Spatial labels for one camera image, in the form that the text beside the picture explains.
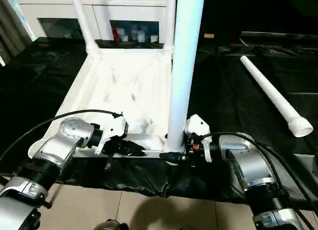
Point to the light blue plastic wrap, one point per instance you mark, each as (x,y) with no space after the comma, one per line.
(26,19)

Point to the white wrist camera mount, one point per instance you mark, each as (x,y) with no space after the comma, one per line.
(196,123)
(114,127)

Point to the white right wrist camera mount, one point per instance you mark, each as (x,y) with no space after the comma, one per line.
(196,123)

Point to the small tan label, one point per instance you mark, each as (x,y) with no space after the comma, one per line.
(209,36)

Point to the dark robot torso part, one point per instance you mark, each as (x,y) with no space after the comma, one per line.
(110,225)

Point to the white cabinet with glass doors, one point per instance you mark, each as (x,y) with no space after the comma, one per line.
(99,19)

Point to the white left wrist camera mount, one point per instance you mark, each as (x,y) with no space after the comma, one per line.
(114,127)

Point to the white plastic table top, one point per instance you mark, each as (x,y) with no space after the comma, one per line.
(99,73)

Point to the black glossy mat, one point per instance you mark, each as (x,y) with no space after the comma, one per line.
(236,91)

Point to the small white jar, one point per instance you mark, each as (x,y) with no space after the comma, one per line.
(154,38)

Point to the grey curtain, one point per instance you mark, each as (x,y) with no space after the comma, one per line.
(12,28)

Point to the white plastic table leg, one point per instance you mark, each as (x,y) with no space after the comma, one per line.
(85,23)
(265,86)
(185,53)
(169,28)

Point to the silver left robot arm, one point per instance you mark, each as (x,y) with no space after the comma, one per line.
(62,145)

